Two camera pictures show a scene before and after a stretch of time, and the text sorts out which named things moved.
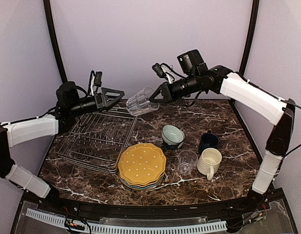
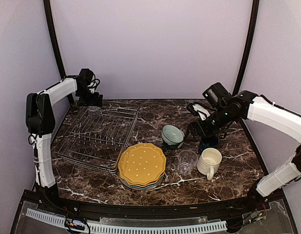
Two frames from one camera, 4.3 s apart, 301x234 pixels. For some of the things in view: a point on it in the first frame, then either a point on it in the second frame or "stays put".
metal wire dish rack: (98, 140) stays put
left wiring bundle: (73, 222) stays put
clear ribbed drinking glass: (139, 104) → (94, 112)
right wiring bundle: (258, 215) stays put
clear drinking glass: (187, 161) stays put
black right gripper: (167, 92) → (193, 127)
